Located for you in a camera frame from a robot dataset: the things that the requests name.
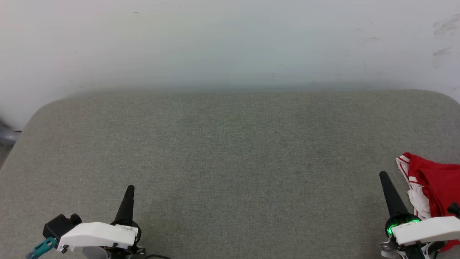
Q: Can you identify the grey rounded object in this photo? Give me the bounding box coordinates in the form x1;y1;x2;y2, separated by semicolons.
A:
0;121;21;145

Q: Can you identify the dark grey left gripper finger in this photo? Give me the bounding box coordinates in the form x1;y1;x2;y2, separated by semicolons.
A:
115;185;135;222

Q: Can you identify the grey fabric sofa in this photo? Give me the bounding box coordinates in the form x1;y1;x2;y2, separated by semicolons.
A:
0;89;460;259

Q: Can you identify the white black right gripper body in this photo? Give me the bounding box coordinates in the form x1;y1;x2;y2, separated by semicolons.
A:
386;213;460;247

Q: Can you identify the teal left camera connector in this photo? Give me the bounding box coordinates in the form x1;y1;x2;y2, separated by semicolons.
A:
26;237;58;259

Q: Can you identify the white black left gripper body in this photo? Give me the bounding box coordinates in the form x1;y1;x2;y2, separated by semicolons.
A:
57;219;145;259

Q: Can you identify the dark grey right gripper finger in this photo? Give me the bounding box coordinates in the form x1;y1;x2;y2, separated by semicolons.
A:
379;171;409;218

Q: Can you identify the red basketball jersey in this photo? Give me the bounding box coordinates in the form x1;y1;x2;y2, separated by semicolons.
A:
395;152;460;252

